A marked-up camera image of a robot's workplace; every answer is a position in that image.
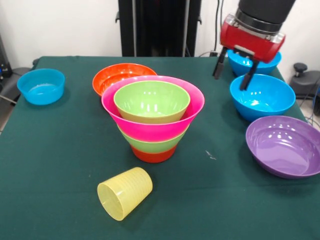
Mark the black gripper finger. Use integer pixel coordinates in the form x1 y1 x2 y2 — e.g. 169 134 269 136
212 46 227 80
239 59 261 91

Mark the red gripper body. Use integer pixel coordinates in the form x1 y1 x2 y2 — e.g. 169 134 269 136
219 14 286 64

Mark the green bowl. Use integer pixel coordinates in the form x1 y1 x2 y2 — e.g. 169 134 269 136
117 124 190 153
113 80 191 125

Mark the large pink bowl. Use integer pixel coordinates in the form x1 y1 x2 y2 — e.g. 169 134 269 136
101 75 206 143

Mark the small orange bowl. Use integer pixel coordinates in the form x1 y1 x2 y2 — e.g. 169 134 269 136
130 144 178 164

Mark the yellow plastic cup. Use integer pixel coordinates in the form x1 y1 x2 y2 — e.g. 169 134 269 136
97 166 154 222

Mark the large blue bowl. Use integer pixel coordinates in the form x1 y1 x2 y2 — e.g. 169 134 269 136
226 49 283 77
229 73 296 123

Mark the black stand with knob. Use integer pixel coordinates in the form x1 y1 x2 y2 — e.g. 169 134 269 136
289 62 320 97

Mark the purple bowl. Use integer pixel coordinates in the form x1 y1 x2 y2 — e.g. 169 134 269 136
245 115 320 180

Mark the large orange-red bowl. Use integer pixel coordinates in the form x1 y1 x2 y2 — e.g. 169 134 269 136
92 63 158 98

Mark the dark green tablecloth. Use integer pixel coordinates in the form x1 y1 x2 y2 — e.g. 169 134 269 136
0 55 320 240

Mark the small blue bowl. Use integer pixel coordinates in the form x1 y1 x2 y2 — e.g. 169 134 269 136
16 68 66 105

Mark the black equipment box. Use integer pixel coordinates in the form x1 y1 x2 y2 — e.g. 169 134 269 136
0 34 13 78

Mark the black hanging cable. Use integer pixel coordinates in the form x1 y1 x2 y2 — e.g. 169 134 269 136
199 0 227 58

